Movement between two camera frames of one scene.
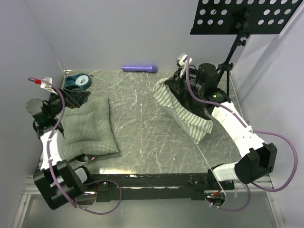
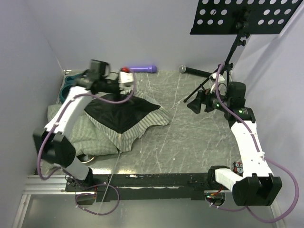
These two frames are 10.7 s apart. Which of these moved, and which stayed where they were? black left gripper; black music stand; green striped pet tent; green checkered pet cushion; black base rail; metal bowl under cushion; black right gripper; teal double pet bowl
Moved: black right gripper; black left gripper; green striped pet tent
Stayed: teal double pet bowl; metal bowl under cushion; green checkered pet cushion; black base rail; black music stand
